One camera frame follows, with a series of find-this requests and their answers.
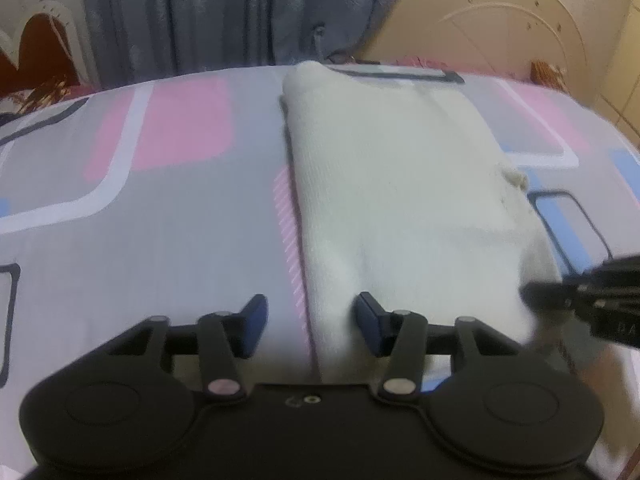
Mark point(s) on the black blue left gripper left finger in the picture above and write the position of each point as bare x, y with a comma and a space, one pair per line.
225, 337

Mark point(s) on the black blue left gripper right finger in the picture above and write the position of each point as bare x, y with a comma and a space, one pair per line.
399, 336

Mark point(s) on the white knitted sweater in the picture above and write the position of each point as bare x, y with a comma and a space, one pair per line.
404, 192

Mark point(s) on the red heart shaped headboard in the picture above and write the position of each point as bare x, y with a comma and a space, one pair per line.
44, 46

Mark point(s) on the patterned pink blue bedsheet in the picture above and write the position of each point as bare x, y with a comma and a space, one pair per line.
174, 197

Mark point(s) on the cream wardrobe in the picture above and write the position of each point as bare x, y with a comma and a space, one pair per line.
619, 97

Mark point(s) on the blue grey curtain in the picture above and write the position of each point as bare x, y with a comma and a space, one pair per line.
139, 40

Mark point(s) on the cream round headboard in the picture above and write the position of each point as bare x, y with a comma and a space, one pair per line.
501, 38

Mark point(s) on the dark red patterned pillow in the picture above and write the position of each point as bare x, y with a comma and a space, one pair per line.
19, 97

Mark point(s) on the orange patterned cloth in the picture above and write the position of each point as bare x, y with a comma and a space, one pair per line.
548, 76

